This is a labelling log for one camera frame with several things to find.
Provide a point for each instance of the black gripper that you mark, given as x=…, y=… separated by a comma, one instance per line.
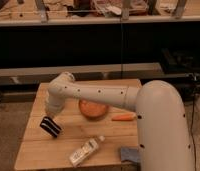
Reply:
x=50, y=126

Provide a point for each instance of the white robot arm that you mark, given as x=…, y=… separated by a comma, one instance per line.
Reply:
x=163, y=135

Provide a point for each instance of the wooden table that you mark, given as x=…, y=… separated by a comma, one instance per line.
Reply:
x=39, y=151

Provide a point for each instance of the orange round bowl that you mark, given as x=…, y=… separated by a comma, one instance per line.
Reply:
x=92, y=110

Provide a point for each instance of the orange carrot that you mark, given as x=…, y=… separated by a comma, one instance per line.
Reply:
x=123, y=118

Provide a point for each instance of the blue-grey cloth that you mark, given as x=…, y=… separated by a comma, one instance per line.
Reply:
x=129, y=154

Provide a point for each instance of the long metal shelf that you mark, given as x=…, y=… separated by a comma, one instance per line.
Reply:
x=95, y=12

